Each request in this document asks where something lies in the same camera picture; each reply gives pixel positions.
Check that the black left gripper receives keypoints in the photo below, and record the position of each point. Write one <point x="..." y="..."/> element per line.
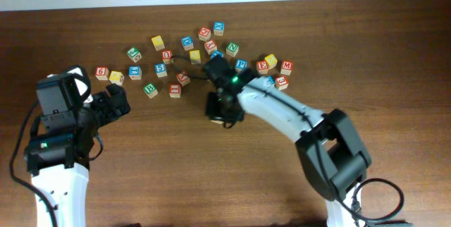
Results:
<point x="115" y="97"/>

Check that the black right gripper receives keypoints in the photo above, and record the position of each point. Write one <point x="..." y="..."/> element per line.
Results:
<point x="236" y="113"/>

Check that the yellow S wooden block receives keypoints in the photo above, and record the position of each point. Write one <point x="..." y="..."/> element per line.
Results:
<point x="217" y="121"/>

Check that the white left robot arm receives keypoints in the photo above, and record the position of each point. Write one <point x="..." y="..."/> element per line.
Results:
<point x="61" y="138"/>

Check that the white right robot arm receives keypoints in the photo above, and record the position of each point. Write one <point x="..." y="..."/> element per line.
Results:
<point x="332" y="154"/>

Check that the blue H wooden block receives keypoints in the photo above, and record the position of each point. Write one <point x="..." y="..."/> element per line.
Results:
<point x="217" y="54"/>

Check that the blue P wooden block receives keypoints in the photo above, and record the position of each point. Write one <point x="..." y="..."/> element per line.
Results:
<point x="240" y="65"/>

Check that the green N wooden block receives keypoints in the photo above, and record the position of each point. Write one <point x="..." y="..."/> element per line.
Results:
<point x="232" y="49"/>

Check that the yellow middle wooden block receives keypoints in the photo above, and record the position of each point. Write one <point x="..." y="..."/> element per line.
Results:
<point x="195" y="57"/>

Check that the yellow W wooden block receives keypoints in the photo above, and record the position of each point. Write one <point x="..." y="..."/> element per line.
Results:
<point x="116" y="77"/>

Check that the red 6 wooden block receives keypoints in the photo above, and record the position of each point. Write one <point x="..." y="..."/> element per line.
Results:
<point x="102" y="73"/>

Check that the red K wooden block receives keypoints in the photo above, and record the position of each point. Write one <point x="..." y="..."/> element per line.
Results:
<point x="183" y="78"/>

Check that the red Q wooden block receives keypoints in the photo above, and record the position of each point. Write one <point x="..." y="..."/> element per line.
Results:
<point x="204" y="34"/>

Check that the red E wooden block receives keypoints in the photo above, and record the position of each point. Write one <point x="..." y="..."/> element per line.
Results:
<point x="262" y="67"/>

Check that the blue D wooden block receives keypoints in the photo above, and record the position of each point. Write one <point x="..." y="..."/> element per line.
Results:
<point x="187" y="43"/>

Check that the blue X wooden block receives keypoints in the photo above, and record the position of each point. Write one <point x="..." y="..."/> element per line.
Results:
<point x="219" y="28"/>

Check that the blue I wooden block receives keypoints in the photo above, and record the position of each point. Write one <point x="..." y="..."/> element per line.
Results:
<point x="135" y="73"/>

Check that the red I wooden block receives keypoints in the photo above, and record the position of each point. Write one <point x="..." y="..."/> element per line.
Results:
<point x="175" y="90"/>

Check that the green B wooden block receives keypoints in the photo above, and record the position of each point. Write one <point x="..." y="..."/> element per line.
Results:
<point x="150" y="90"/>

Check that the blue E wooden block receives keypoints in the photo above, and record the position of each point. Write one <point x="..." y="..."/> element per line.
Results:
<point x="270" y="79"/>

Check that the yellow right wooden block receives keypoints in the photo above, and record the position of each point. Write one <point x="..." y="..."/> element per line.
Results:
<point x="271" y="61"/>

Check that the red U wooden block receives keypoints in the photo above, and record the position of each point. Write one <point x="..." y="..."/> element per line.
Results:
<point x="167" y="56"/>

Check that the blue 5 wooden block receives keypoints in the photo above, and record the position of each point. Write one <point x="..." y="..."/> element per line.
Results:
<point x="160" y="70"/>

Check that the green J wooden block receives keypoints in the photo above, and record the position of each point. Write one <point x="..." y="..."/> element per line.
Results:
<point x="134" y="54"/>

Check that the red 3 wooden block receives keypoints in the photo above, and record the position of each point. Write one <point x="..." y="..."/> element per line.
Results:
<point x="281" y="82"/>

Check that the red M wooden block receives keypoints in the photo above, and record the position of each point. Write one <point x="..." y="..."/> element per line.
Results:
<point x="286" y="67"/>

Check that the yellow top wooden block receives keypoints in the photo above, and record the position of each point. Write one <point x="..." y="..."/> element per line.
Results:
<point x="158" y="43"/>

